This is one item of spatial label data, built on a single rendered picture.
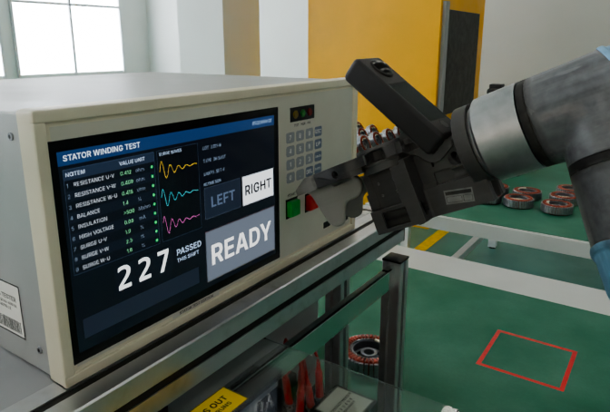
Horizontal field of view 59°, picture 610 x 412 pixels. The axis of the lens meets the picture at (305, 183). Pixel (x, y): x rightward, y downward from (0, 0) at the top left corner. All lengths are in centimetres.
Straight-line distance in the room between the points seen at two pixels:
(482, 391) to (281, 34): 617
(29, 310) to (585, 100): 44
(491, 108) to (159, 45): 810
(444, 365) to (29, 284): 86
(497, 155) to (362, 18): 382
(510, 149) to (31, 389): 41
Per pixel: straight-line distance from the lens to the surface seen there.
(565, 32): 567
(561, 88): 45
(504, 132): 46
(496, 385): 113
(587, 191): 44
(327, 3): 442
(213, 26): 446
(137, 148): 44
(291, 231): 62
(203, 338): 50
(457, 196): 50
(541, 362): 123
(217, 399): 51
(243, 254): 56
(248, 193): 55
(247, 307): 54
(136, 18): 855
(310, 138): 63
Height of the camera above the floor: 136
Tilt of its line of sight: 14 degrees down
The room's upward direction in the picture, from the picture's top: straight up
